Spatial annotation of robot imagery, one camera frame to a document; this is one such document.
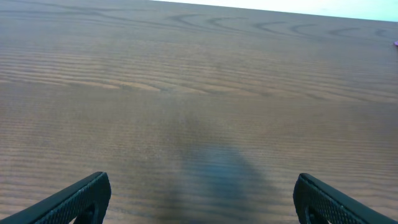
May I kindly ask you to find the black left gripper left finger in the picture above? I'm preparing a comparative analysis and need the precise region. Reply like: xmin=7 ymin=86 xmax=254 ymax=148
xmin=1 ymin=172 xmax=111 ymax=224

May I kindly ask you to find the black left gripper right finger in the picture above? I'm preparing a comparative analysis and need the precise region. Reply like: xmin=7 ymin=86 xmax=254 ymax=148
xmin=293 ymin=173 xmax=397 ymax=224

